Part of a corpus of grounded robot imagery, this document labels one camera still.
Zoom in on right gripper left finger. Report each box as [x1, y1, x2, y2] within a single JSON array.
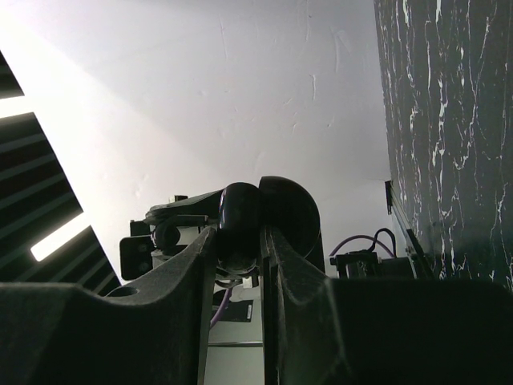
[[1, 228, 216, 384]]

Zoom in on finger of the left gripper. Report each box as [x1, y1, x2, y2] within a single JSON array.
[[143, 190, 223, 226]]

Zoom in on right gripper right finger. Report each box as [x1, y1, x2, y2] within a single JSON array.
[[261, 227, 512, 384]]

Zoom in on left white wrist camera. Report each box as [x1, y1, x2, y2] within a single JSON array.
[[119, 235, 156, 281]]

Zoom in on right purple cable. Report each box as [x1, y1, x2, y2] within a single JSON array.
[[329, 227, 398, 258]]

